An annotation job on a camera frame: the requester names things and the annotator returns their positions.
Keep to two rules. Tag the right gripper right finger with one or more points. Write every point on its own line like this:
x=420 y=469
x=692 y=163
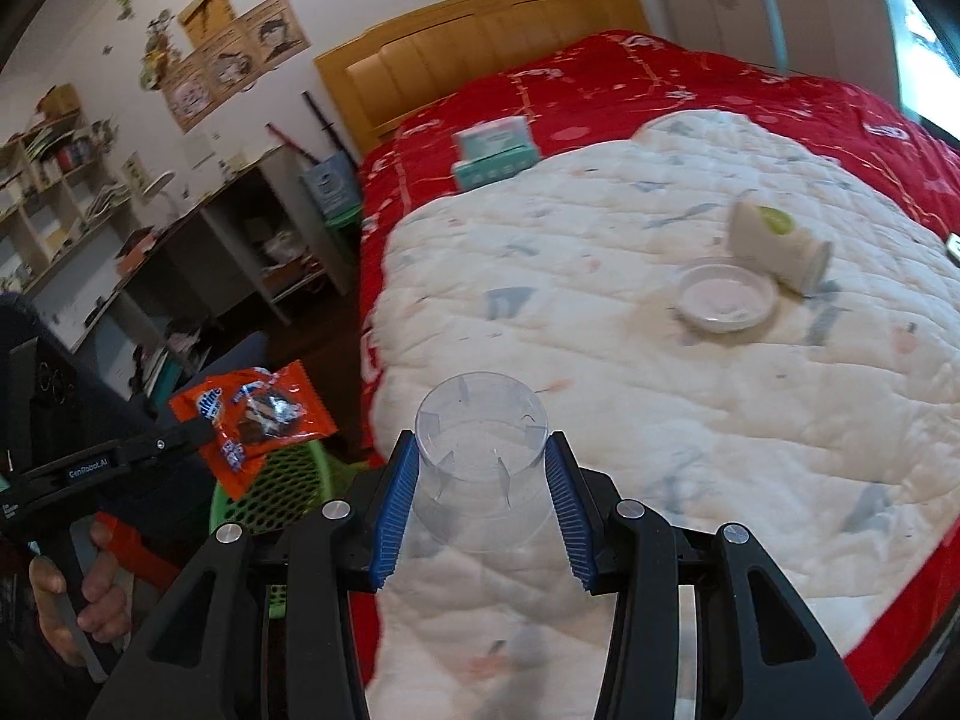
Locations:
x=760 y=651

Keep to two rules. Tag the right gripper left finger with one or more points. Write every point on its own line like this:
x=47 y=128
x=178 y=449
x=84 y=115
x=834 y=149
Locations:
x=259 y=626

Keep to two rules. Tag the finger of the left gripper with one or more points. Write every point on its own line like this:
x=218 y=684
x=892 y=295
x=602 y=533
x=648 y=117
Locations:
x=172 y=444

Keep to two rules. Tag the orange snack wrapper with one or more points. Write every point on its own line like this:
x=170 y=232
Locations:
x=253 y=413

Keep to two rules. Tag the person's left hand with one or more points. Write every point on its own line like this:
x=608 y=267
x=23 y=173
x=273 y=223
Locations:
x=105 y=613

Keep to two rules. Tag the green plastic waste basket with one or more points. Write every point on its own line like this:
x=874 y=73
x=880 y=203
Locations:
x=294 y=482

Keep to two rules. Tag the wooden desk shelf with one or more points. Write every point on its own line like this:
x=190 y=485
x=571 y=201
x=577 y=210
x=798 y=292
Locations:
x=152 y=308

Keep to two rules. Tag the white desk lamp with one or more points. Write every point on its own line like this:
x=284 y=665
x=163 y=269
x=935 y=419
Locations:
x=159 y=190

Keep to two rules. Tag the green plastic stool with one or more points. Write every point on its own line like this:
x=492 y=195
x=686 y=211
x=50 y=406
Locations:
x=347 y=230

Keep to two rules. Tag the blue paper bag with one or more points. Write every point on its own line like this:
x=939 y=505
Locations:
x=333 y=187

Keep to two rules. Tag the white quilted blanket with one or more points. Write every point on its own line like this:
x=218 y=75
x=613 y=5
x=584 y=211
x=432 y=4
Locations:
x=831 y=431

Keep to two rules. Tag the clear lid with dome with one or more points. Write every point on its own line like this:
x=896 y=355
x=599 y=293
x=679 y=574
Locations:
x=723 y=296

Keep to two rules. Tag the teal tissue box bottom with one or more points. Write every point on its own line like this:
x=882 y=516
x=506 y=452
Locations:
x=470 y=174

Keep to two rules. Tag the white paper cup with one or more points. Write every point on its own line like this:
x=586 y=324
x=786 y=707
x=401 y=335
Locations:
x=772 y=240

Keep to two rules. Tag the wooden headboard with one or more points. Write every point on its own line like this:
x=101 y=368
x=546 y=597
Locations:
x=381 y=77

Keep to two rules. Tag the black smartphone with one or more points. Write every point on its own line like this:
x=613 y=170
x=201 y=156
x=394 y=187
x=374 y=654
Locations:
x=953 y=248

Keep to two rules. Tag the red patterned bedspread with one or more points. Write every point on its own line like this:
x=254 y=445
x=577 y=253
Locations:
x=605 y=88

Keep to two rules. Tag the window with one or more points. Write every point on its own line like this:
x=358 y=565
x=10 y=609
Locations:
x=927 y=76

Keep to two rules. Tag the white wardrobe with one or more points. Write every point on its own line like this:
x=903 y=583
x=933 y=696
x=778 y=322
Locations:
x=848 y=40

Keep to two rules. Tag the wall bookshelf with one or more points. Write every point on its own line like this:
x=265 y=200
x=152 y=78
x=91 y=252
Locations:
x=58 y=193

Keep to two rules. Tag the anime wall posters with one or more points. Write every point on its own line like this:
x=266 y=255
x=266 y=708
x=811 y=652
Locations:
x=207 y=54

